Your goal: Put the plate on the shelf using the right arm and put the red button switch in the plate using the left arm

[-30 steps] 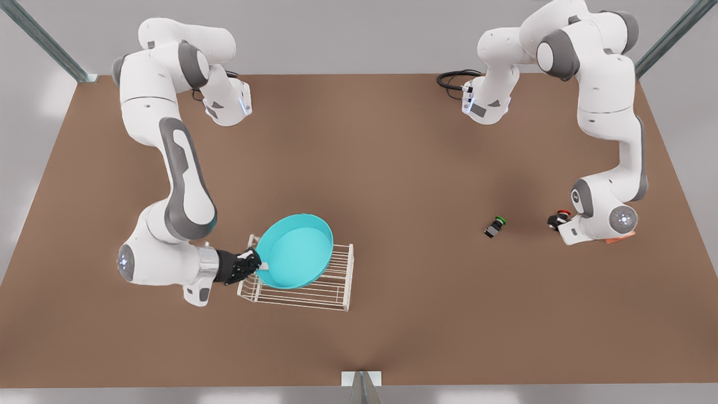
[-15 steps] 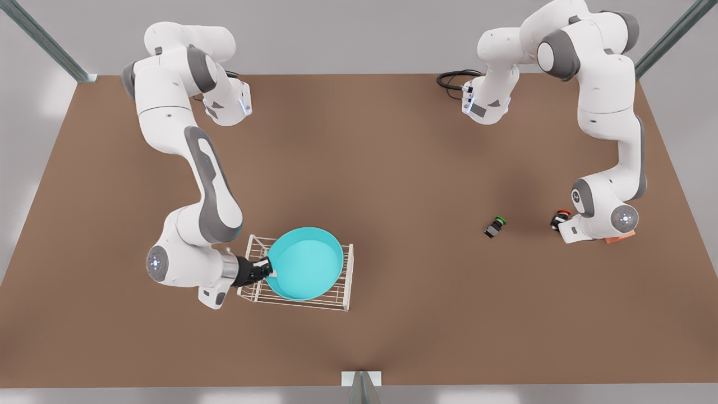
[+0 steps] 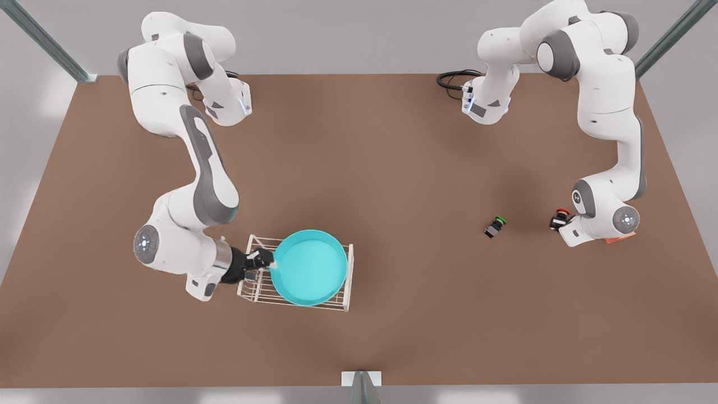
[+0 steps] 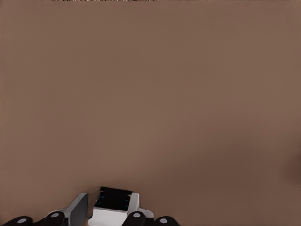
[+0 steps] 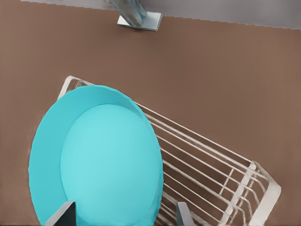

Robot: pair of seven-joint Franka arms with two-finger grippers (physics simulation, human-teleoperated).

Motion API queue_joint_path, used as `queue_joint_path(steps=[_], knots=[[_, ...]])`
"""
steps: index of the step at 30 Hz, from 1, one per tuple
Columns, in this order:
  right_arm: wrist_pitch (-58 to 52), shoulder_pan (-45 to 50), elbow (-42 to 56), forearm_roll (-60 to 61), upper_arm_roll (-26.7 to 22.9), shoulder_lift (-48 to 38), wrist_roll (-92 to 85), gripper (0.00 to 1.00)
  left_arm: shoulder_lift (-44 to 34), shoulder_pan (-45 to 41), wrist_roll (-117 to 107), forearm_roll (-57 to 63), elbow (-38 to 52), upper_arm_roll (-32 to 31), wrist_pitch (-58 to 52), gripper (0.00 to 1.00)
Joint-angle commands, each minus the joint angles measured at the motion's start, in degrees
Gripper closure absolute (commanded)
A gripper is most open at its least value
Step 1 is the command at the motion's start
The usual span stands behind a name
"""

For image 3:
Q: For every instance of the cyan plate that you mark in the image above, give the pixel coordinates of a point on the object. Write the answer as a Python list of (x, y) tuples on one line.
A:
[(309, 267)]

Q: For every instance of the red button switch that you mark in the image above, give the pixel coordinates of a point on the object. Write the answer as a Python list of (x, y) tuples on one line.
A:
[(558, 218)]

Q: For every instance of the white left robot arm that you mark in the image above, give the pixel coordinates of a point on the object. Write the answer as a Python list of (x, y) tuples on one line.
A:
[(608, 95)]

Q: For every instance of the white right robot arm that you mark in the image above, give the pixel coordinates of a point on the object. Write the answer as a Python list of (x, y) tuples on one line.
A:
[(168, 95)]

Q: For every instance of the orange flat object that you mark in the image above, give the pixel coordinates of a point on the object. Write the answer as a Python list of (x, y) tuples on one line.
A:
[(620, 238)]

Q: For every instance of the silver frame post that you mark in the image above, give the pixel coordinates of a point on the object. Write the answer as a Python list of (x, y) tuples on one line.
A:
[(362, 387), (47, 40), (673, 36)]

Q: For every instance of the green button switch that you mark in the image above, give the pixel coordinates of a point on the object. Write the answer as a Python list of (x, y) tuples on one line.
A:
[(495, 226)]

